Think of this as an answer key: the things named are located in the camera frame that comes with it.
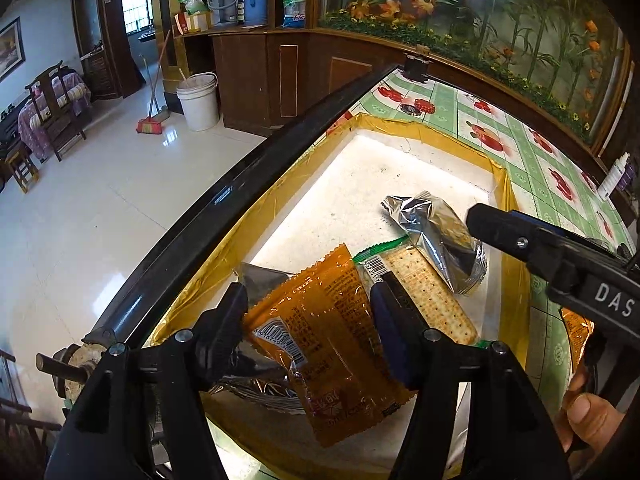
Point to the dark wooden door frame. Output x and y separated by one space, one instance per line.
112 50

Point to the purple bottle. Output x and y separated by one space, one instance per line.
627 176

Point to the dark wooden chair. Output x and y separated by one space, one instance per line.
20 425

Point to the person's right hand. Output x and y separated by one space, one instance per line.
587 412

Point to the grey thermos flask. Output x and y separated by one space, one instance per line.
222 2

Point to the wooden stool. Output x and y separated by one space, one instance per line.
22 170

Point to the white box with yellow tape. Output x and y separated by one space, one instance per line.
350 185

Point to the small black box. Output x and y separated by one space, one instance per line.
417 66

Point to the red and white box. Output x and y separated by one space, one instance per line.
192 22

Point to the small orange snack packet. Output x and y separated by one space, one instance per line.
575 330

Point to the green apple print tablecloth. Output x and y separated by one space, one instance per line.
540 170

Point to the framed wall picture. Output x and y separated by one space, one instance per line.
11 47

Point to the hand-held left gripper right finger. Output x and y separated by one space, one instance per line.
391 332

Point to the green bag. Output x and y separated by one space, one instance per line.
192 1

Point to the dark thermos flask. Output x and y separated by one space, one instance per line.
240 2

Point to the window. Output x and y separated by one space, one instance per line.
136 2

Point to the white bottle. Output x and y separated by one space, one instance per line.
612 177

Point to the flower print glass panel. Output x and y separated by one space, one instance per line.
450 5

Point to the black table rim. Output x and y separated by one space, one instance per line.
250 180

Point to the grey broom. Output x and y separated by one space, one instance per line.
162 115

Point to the white bucket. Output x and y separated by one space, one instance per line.
199 105

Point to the crumpled dark silver packet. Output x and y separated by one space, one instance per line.
260 390

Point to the wooden chair with patterned cushion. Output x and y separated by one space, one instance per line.
50 110

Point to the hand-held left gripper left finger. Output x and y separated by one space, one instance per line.
225 320

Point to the wooden cabinet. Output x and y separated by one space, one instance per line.
250 75

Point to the red broom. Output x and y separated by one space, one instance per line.
150 128

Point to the silver foil snack packet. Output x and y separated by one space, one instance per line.
430 230

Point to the red round lid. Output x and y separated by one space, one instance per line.
417 108

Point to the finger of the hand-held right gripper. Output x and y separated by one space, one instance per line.
560 232
495 230

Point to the clear cracker packet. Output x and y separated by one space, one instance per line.
430 290

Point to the blue and white bag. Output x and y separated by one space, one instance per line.
294 7

